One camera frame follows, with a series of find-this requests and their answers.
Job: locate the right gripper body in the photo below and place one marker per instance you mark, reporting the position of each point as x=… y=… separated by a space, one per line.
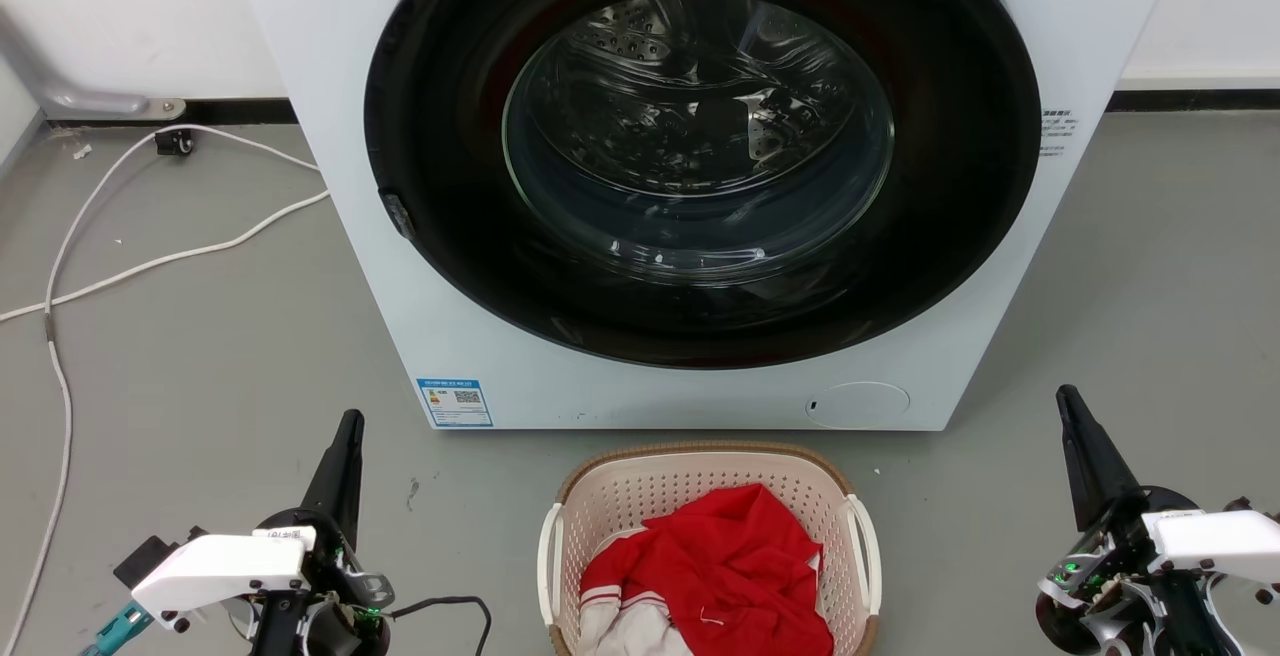
x=1120 y=556

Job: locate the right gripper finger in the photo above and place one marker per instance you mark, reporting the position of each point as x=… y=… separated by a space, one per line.
x=1110 y=471
x=1080 y=466

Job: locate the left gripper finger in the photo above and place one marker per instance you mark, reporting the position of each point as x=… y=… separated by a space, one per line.
x=350 y=476
x=328 y=481

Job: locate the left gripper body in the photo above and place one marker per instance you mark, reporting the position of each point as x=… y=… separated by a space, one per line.
x=335 y=591

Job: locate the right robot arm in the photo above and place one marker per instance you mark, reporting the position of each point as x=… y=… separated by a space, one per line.
x=1250 y=621

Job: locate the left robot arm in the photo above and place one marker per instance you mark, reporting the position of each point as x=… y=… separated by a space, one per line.
x=272 y=631

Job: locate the beige plastic laundry basket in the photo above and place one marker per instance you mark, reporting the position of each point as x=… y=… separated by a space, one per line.
x=640 y=491

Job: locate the blue energy label sticker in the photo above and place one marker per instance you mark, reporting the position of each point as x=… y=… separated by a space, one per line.
x=455 y=402

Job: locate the round white filter cover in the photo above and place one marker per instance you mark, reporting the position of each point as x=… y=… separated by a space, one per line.
x=858 y=404

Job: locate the white garment with red stripes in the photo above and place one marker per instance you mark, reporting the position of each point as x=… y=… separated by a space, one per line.
x=625 y=626

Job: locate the black text warning sticker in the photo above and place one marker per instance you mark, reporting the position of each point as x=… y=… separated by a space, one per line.
x=1056 y=132

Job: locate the white front-load washing machine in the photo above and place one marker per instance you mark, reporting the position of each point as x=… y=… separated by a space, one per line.
x=1060 y=16

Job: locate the grey metal pipe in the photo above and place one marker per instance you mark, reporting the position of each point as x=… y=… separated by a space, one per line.
x=60 y=91

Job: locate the round black washer door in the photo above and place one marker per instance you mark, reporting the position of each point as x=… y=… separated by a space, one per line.
x=700 y=156

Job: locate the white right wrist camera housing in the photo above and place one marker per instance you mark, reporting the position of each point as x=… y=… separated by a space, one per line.
x=1215 y=541

